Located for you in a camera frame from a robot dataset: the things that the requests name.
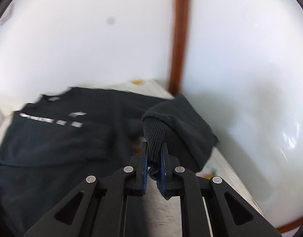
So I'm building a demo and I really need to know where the black sweatshirt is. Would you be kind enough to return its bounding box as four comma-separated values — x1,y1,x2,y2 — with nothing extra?
0,87,218,236

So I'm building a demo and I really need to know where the brown wooden door frame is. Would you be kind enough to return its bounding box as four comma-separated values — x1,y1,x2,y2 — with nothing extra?
168,0,190,96

